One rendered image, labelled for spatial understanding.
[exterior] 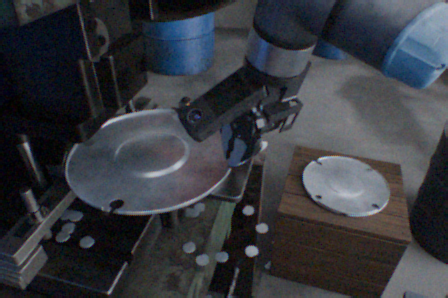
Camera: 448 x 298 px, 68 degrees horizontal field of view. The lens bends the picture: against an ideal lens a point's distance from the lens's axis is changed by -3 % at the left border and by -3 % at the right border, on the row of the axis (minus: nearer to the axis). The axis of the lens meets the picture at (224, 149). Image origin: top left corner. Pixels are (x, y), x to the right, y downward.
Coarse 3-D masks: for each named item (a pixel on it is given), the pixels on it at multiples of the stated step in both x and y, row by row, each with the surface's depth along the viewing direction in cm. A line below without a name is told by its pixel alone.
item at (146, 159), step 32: (128, 128) 66; (160, 128) 66; (96, 160) 58; (128, 160) 57; (160, 160) 57; (192, 160) 58; (224, 160) 58; (96, 192) 51; (128, 192) 51; (160, 192) 52; (192, 192) 52
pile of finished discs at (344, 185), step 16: (320, 160) 126; (336, 160) 126; (352, 160) 126; (304, 176) 118; (320, 176) 118; (336, 176) 117; (352, 176) 117; (368, 176) 118; (320, 192) 112; (336, 192) 112; (352, 192) 111; (368, 192) 112; (384, 192) 112; (336, 208) 106; (352, 208) 106; (368, 208) 106
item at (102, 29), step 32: (96, 0) 44; (128, 32) 53; (32, 64) 45; (64, 64) 44; (96, 64) 46; (128, 64) 49; (32, 96) 49; (64, 96) 47; (96, 96) 48; (128, 96) 51
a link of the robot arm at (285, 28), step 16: (272, 0) 32; (288, 0) 31; (304, 0) 30; (320, 0) 30; (336, 0) 36; (256, 16) 36; (272, 16) 33; (288, 16) 33; (304, 16) 32; (320, 16) 31; (272, 32) 34; (288, 32) 34; (304, 32) 34; (320, 32) 32; (288, 48) 35; (304, 48) 36
